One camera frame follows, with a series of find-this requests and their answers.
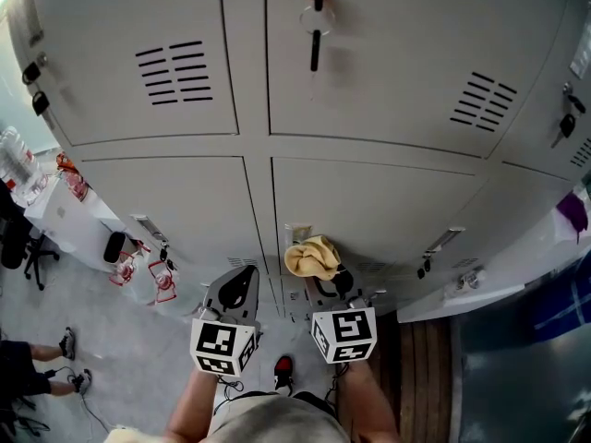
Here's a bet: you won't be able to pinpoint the wooden slatted pallet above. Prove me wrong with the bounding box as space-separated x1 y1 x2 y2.
335 310 456 443

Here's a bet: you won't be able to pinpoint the black floor cable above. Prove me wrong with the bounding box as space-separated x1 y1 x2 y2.
0 365 111 437

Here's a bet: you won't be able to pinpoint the person's red black shoe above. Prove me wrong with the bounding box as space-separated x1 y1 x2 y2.
272 354 296 396

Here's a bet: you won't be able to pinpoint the person's grey shirt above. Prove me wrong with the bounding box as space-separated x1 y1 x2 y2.
202 392 352 443

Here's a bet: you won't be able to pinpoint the red wire-frame lantern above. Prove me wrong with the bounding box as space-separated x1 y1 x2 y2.
108 248 140 289
147 259 180 305

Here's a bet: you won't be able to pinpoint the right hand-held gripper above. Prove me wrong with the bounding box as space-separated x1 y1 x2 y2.
304 267 388 365

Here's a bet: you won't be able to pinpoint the yellow terry cloth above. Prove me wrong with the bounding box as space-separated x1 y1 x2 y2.
283 234 343 281

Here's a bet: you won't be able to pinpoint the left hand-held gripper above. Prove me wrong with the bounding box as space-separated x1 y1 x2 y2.
189 264 263 378

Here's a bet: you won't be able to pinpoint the small clear plastic item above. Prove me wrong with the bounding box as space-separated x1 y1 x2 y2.
454 268 488 293

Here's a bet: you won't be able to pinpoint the purple cloth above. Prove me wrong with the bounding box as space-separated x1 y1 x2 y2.
555 190 590 245

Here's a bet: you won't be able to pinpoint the white box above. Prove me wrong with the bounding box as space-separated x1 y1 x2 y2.
22 175 128 274

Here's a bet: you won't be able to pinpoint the black office chair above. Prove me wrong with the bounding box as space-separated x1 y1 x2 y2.
0 180 61 293

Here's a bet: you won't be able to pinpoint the person's right forearm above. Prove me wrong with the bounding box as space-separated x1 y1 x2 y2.
338 362 402 443

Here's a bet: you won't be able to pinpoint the cream fluffy cloth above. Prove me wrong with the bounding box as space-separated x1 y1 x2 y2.
103 425 168 443

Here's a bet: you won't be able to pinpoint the black rounded case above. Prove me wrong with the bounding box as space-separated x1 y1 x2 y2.
103 231 127 265

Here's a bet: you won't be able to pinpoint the red white snack bag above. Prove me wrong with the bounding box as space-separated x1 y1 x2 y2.
55 152 91 202

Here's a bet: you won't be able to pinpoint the clear plastic water bottle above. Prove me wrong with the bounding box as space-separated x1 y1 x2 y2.
0 126 50 208

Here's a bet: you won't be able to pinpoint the person's left forearm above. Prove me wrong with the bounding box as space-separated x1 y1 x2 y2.
162 367 223 443

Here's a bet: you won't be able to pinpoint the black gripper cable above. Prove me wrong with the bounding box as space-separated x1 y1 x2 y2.
215 375 247 415
321 362 351 406

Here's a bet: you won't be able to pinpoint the blue wrapped bundle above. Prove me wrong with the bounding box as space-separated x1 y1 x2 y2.
533 255 591 343

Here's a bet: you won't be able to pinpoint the grey metal lockers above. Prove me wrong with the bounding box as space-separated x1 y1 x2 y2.
6 0 591 322

